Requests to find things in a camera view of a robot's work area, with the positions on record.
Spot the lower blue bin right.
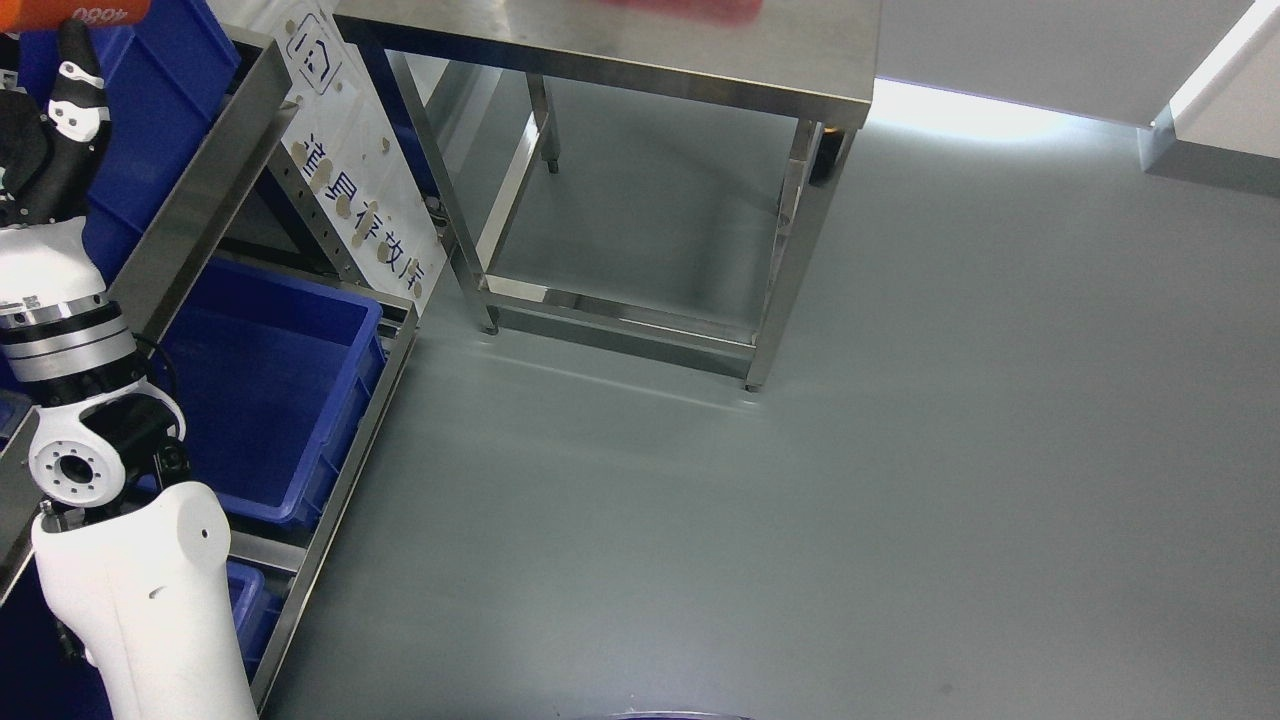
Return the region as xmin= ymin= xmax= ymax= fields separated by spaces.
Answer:
xmin=163 ymin=259 xmax=387 ymax=529

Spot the white sign board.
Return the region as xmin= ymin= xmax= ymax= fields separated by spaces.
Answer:
xmin=228 ymin=0 xmax=448 ymax=313

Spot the orange cylindrical capacitor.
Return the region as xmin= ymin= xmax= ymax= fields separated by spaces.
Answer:
xmin=1 ymin=0 xmax=152 ymax=35

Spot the large blue bin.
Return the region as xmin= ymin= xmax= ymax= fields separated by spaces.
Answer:
xmin=83 ymin=1 xmax=239 ymax=282

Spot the stainless steel table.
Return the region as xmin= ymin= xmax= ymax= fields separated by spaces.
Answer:
xmin=333 ymin=1 xmax=883 ymax=393

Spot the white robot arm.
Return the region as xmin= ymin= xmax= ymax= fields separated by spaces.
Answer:
xmin=3 ymin=293 xmax=257 ymax=719

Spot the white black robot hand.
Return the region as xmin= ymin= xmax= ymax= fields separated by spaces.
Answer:
xmin=3 ymin=18 xmax=113 ymax=316

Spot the red plastic tray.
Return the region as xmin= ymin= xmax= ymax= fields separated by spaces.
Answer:
xmin=605 ymin=0 xmax=764 ymax=26

